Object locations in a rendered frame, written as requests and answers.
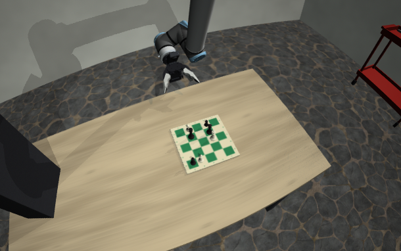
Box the white queen chess piece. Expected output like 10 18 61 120
210 130 216 141

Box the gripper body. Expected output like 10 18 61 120
162 54 183 83

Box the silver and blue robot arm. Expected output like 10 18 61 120
154 0 216 64

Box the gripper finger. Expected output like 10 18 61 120
181 64 199 83
163 68 170 93

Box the green and cream chessboard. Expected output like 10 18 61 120
170 115 240 174

